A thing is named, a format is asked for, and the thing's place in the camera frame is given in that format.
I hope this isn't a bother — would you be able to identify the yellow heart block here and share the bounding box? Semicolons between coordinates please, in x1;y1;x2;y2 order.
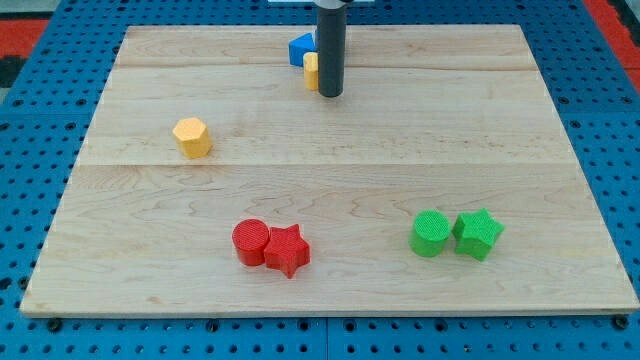
303;52;319;91

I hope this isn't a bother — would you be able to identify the yellow hexagon block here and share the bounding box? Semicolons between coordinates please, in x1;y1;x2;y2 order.
172;117;212;159

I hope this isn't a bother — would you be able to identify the red star block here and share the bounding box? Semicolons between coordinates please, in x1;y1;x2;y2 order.
263;224;311;279

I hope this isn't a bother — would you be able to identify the red cylinder block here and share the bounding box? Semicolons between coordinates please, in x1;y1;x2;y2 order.
232;219;270;266

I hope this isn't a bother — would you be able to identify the green cylinder block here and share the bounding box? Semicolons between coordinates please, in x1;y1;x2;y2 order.
409;209;451;257

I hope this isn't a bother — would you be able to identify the blue triangle block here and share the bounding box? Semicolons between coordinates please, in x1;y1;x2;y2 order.
288;32;317;67

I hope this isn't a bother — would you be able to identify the light wooden board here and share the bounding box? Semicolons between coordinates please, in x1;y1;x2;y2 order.
21;25;639;319

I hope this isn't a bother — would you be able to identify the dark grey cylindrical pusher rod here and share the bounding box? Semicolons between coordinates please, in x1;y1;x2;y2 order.
315;0;347;98

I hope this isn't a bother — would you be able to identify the green star block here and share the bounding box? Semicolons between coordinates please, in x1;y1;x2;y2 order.
452;208;505;261

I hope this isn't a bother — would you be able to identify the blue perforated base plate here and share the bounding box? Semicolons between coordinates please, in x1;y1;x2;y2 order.
1;1;639;359

